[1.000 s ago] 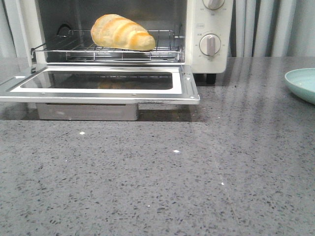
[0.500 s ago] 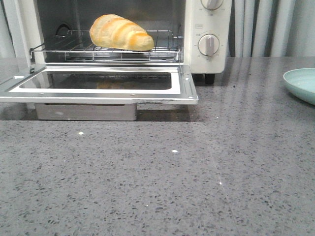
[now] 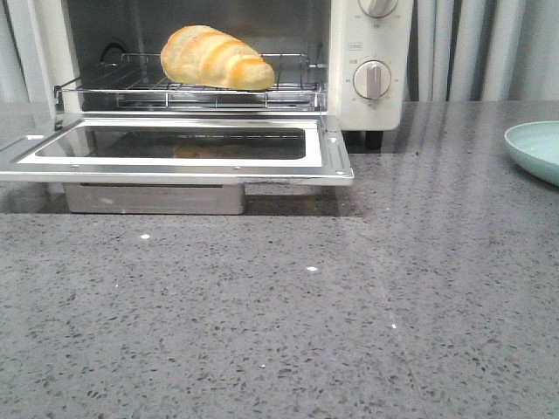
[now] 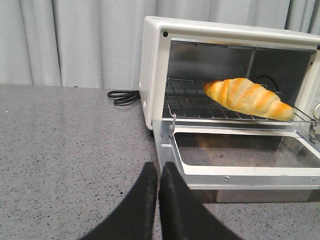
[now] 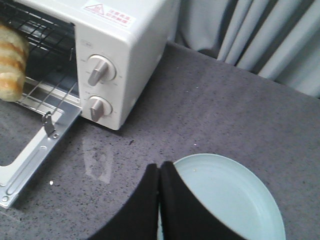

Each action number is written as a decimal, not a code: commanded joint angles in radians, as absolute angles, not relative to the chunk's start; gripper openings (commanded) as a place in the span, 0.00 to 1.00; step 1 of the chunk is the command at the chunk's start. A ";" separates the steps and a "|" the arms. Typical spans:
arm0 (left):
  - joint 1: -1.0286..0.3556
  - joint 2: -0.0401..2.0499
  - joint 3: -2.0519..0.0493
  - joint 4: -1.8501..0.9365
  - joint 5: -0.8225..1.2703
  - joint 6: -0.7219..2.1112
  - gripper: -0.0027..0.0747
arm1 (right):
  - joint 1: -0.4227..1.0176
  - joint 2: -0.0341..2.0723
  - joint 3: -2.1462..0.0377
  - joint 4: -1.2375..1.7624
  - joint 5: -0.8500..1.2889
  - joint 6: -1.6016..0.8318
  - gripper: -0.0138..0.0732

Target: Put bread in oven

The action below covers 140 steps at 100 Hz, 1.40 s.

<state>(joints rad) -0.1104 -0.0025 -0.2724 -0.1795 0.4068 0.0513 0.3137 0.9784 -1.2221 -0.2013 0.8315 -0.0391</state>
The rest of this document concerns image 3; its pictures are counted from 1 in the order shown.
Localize lower oven control knob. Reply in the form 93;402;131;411
353;60;391;100

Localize grey curtain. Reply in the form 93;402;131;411
1;1;558;103

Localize glass oven door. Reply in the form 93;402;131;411
0;113;355;216

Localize golden bread loaf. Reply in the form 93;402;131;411
160;25;275;91

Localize black right oven foot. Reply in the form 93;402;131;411
364;131;384;152

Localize oven control knob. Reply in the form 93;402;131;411
353;60;391;100
359;0;397;18

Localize mint green plate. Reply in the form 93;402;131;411
504;120;558;186

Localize wire oven rack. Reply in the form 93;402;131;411
54;52;327;112

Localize white Toshiba toaster oven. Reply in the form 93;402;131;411
31;1;414;138

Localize upper oven control knob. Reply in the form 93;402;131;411
359;0;397;18

